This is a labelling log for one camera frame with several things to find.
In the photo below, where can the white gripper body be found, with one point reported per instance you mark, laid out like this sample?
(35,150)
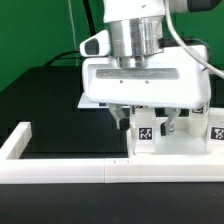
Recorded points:
(171,78)

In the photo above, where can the white marker tag plate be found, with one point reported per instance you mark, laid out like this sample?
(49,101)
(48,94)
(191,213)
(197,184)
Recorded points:
(85,103)

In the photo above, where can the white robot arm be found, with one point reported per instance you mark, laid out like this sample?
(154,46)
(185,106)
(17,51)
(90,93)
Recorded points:
(139,59)

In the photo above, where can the white square tabletop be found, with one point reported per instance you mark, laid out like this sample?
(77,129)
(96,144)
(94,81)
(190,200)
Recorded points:
(178,143)

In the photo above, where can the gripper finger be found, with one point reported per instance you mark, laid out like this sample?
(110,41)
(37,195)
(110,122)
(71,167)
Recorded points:
(122,121)
(168,126)

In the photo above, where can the white U-shaped obstacle fence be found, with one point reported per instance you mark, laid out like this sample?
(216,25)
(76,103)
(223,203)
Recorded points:
(15,170)

